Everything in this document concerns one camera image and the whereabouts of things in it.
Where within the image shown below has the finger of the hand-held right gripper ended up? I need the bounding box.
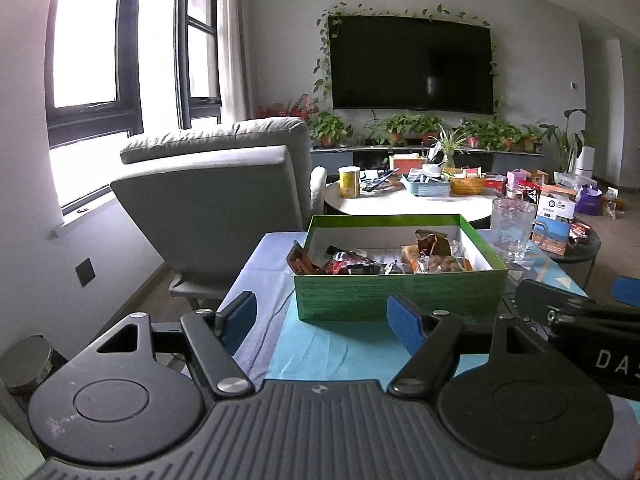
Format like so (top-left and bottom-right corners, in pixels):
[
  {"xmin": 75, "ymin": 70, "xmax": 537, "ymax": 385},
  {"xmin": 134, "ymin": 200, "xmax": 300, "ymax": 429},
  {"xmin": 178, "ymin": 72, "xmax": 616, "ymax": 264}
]
[
  {"xmin": 612, "ymin": 276, "xmax": 640, "ymax": 307},
  {"xmin": 515, "ymin": 280, "xmax": 591, "ymax": 323}
]

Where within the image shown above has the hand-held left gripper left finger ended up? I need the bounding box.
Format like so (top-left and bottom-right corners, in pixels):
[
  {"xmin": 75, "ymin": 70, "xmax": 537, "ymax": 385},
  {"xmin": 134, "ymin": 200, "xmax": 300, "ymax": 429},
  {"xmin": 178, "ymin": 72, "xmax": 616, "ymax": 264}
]
[{"xmin": 92, "ymin": 291, "xmax": 257, "ymax": 400}]

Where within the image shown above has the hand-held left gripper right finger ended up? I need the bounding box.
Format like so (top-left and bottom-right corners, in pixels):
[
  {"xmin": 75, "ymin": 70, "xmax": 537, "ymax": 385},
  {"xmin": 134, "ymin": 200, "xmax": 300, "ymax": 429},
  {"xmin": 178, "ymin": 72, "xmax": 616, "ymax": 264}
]
[{"xmin": 387, "ymin": 294, "xmax": 553, "ymax": 398}]

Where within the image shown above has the green cardboard box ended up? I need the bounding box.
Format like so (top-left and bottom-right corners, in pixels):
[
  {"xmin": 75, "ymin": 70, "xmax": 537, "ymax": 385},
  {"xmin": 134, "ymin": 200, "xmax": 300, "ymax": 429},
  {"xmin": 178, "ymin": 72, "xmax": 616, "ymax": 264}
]
[{"xmin": 292, "ymin": 213, "xmax": 509, "ymax": 322}]

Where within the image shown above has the brown pastry packet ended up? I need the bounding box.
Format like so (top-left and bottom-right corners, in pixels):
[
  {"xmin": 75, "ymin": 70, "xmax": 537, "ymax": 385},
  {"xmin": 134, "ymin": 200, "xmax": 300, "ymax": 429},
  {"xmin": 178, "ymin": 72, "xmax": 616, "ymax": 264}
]
[{"xmin": 417, "ymin": 254, "xmax": 474, "ymax": 274}]

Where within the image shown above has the dark red snack packet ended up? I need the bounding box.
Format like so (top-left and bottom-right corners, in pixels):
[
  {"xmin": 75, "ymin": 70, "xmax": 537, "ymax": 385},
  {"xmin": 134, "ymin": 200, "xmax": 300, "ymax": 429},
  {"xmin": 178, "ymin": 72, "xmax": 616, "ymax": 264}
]
[{"xmin": 322, "ymin": 245, "xmax": 384, "ymax": 276}]

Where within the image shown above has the brown yellow snack packet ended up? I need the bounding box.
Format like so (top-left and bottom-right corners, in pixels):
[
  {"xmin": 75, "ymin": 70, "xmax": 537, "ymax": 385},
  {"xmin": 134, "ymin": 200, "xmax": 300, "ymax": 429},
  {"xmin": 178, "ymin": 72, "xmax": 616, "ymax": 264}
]
[{"xmin": 415, "ymin": 229, "xmax": 454, "ymax": 258}]

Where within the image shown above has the brown red snack packet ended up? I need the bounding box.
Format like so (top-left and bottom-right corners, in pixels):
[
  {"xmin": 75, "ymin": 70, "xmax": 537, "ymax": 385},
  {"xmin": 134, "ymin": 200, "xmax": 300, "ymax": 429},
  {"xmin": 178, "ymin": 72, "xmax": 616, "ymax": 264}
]
[{"xmin": 286, "ymin": 240, "xmax": 321, "ymax": 277}]

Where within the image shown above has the dark round side table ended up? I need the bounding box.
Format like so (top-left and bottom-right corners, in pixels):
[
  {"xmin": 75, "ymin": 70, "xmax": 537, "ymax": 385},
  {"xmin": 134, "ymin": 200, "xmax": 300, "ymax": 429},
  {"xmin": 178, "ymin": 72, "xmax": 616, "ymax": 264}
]
[{"xmin": 537, "ymin": 220, "xmax": 602, "ymax": 292}]

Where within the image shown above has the blue white carton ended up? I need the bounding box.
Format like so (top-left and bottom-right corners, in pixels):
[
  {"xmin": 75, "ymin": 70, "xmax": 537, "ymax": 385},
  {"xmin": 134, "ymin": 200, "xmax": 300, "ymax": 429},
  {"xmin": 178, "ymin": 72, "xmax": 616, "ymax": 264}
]
[{"xmin": 531, "ymin": 195, "xmax": 576, "ymax": 256}]

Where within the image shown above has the clear glass mug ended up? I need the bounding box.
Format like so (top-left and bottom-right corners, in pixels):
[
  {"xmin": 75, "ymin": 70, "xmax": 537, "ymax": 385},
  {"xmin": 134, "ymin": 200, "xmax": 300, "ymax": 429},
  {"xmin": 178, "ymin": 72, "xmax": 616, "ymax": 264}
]
[{"xmin": 490, "ymin": 197, "xmax": 538, "ymax": 262}]

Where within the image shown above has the purple gift bag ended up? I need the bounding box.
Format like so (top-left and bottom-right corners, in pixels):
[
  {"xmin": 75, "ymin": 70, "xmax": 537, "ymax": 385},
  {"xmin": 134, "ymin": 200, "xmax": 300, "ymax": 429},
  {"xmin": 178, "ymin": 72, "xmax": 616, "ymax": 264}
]
[{"xmin": 574, "ymin": 185, "xmax": 603, "ymax": 217}]

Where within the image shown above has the white round coffee table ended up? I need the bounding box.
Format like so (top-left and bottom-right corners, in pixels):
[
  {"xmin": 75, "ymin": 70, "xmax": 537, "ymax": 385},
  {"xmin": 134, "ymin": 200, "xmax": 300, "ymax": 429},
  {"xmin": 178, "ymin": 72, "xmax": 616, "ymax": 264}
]
[{"xmin": 322, "ymin": 177, "xmax": 508, "ymax": 231}]

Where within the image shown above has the pink box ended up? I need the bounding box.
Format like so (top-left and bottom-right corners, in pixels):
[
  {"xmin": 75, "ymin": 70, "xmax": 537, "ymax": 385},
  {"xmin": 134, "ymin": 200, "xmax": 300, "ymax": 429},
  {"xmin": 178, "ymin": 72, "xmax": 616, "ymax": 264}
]
[{"xmin": 507, "ymin": 169, "xmax": 549, "ymax": 191}]

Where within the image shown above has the grey armchair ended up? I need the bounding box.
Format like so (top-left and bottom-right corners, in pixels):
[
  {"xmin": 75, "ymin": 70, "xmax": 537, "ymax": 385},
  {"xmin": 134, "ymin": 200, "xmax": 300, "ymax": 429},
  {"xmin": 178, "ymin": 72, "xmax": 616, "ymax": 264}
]
[{"xmin": 110, "ymin": 116, "xmax": 313, "ymax": 311}]

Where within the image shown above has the wicker basket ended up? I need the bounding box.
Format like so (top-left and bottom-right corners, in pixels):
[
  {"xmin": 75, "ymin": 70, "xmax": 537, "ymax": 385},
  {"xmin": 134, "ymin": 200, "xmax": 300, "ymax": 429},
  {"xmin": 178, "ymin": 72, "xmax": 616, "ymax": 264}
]
[{"xmin": 449, "ymin": 172, "xmax": 487, "ymax": 196}]

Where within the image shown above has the blue plastic basket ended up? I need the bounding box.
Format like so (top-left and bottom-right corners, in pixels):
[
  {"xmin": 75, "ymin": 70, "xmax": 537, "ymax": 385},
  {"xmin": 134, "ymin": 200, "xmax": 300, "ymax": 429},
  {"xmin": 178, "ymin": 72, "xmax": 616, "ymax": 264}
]
[{"xmin": 401, "ymin": 170, "xmax": 451, "ymax": 197}]

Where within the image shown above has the white air purifier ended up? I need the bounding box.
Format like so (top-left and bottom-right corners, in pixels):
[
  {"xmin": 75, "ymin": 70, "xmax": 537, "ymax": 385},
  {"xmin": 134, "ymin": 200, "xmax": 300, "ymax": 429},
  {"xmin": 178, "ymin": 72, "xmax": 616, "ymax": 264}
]
[{"xmin": 575, "ymin": 145, "xmax": 598, "ymax": 177}]

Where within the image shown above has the yellow can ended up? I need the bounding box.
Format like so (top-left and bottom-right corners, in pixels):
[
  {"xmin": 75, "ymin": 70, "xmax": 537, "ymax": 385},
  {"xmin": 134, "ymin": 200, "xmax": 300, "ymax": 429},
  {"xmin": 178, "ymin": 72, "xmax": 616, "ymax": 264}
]
[{"xmin": 338, "ymin": 166, "xmax": 362, "ymax": 198}]

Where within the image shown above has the cream cushion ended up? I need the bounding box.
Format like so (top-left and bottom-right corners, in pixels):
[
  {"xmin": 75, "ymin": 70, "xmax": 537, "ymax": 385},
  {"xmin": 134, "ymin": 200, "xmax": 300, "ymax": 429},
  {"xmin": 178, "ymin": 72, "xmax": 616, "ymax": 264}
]
[{"xmin": 310, "ymin": 166, "xmax": 328, "ymax": 217}]

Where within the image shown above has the orange cardboard box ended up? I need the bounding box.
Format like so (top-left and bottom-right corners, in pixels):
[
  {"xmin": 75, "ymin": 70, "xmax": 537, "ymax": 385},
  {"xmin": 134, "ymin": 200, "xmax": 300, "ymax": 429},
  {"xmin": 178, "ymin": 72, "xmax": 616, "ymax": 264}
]
[{"xmin": 389, "ymin": 155, "xmax": 430, "ymax": 173}]

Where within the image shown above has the tall leafy plant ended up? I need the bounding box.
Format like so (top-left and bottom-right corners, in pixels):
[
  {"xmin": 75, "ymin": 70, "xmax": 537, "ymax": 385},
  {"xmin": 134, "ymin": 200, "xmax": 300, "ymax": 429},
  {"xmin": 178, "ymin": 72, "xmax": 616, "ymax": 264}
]
[{"xmin": 540, "ymin": 107, "xmax": 588, "ymax": 173}]

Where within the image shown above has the wide potted plant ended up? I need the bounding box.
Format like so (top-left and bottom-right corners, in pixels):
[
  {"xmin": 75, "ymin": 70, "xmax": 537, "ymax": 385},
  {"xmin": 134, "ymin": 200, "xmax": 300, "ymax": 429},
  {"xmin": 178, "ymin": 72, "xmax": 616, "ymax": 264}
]
[{"xmin": 457, "ymin": 117, "xmax": 546, "ymax": 153}]

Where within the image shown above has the spider plant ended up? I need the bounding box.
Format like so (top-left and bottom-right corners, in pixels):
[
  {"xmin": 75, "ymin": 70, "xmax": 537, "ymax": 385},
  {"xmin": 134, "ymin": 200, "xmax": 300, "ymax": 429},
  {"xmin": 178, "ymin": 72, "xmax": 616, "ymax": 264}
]
[{"xmin": 430, "ymin": 127, "xmax": 473, "ymax": 168}]

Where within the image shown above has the small potted plant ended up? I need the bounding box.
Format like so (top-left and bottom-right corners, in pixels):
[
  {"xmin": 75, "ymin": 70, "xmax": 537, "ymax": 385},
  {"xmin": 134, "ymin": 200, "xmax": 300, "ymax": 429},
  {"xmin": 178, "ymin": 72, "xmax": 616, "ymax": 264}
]
[{"xmin": 372, "ymin": 114, "xmax": 443, "ymax": 146}]

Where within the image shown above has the bushy potted plant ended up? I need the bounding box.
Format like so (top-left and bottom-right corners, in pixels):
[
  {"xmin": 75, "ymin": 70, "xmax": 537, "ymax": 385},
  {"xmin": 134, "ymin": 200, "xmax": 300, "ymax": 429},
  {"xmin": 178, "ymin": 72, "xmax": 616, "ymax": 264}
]
[{"xmin": 307, "ymin": 111, "xmax": 353, "ymax": 148}]

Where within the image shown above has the red flower arrangement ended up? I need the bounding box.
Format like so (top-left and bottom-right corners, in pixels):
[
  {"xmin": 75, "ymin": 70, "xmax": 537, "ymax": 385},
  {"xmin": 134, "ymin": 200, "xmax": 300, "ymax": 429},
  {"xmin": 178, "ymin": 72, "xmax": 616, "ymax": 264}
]
[{"xmin": 255, "ymin": 95, "xmax": 321, "ymax": 123}]

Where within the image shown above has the round metal tin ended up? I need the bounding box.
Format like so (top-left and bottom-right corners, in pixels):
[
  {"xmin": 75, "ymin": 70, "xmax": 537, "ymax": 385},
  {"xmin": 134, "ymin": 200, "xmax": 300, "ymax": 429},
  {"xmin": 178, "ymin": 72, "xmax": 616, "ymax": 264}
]
[{"xmin": 0, "ymin": 337, "xmax": 57, "ymax": 397}]

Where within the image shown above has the black framed window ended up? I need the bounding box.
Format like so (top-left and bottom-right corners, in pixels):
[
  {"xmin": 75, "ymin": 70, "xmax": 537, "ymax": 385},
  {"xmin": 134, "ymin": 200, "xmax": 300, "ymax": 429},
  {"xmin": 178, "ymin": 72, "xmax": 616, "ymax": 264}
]
[
  {"xmin": 44, "ymin": 0, "xmax": 146, "ymax": 213},
  {"xmin": 175, "ymin": 0, "xmax": 223, "ymax": 130}
]

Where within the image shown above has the pale curtain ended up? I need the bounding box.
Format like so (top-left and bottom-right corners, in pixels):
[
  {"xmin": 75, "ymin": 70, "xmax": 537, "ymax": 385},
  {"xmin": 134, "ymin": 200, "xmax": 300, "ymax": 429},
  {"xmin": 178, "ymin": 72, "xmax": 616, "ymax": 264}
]
[{"xmin": 216, "ymin": 0, "xmax": 253, "ymax": 122}]

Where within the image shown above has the ivy vine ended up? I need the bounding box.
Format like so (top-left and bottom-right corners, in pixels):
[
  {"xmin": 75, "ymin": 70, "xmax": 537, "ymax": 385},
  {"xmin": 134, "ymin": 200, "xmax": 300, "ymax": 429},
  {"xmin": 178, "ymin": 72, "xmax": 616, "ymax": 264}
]
[{"xmin": 312, "ymin": 2, "xmax": 506, "ymax": 111}]

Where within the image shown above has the black wall socket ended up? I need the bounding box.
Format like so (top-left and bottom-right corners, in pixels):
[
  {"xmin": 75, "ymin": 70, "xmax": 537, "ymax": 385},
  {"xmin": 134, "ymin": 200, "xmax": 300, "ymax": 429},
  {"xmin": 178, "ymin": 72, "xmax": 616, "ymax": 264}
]
[{"xmin": 75, "ymin": 258, "xmax": 97, "ymax": 288}]

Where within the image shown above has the wall television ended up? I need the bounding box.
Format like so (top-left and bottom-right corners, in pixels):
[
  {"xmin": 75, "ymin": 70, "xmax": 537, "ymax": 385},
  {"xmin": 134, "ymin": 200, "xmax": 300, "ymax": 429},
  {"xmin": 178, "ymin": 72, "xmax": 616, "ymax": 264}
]
[{"xmin": 327, "ymin": 14, "xmax": 494, "ymax": 115}]

